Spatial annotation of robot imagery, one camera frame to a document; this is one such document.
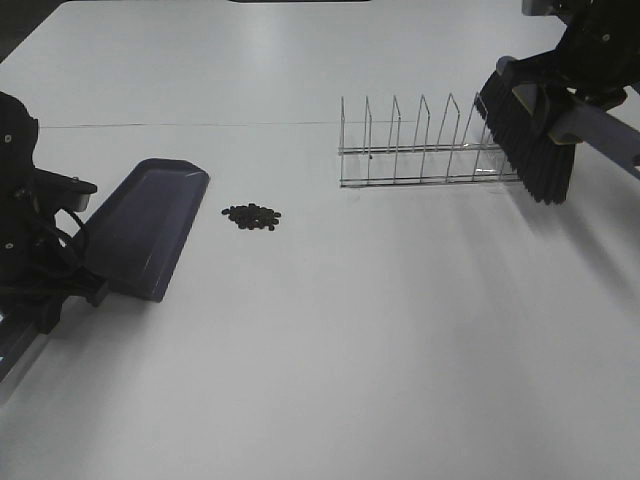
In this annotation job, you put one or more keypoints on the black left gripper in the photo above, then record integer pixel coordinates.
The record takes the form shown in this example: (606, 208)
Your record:
(43, 244)

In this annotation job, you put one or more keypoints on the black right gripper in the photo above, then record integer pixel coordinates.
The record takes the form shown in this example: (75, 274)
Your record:
(595, 60)

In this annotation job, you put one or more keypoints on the purple brush with black bristles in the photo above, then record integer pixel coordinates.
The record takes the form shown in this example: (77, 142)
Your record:
(545, 166)

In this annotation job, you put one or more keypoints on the purple plastic dustpan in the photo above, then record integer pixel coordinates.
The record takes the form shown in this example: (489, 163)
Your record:
(136, 238)

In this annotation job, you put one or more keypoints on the pile of coffee beans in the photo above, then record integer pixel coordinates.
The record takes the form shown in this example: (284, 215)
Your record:
(252, 216)

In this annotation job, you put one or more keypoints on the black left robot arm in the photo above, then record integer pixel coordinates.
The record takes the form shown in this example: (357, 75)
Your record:
(19, 136)

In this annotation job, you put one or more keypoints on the chrome wire dish rack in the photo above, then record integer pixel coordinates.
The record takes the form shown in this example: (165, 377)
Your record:
(446, 146)

